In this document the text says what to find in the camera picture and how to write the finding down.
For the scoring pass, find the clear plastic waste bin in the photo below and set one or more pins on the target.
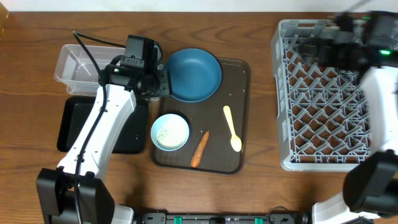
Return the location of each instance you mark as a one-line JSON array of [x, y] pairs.
[[84, 70]]

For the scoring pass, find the grey plastic dishwasher rack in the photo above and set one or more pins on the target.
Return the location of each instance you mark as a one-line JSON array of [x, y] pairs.
[[322, 118]]

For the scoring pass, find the pale yellow plastic spoon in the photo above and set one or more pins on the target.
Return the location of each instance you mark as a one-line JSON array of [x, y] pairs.
[[235, 141]]

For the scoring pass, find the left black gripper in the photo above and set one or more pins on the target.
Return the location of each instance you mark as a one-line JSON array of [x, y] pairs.
[[163, 82]]

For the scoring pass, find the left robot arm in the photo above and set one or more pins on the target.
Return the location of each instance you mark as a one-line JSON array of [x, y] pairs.
[[75, 192]]

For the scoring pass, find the black plastic waste bin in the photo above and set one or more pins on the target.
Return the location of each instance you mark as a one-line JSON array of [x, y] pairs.
[[131, 139]]

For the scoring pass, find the dark brown serving tray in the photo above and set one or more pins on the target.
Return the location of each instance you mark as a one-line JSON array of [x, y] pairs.
[[218, 156]]

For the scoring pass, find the dark blue plate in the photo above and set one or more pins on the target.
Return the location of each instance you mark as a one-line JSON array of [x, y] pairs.
[[195, 74]]

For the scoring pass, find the light blue rice bowl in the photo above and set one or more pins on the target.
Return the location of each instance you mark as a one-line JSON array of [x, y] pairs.
[[169, 132]]

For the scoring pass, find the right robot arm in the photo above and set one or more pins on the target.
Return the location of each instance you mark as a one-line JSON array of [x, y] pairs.
[[370, 189]]

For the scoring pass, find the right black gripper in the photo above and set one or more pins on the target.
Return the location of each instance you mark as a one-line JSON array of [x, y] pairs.
[[319, 47]]

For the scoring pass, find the orange carrot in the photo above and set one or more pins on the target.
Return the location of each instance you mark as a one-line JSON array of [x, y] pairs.
[[196, 159]]

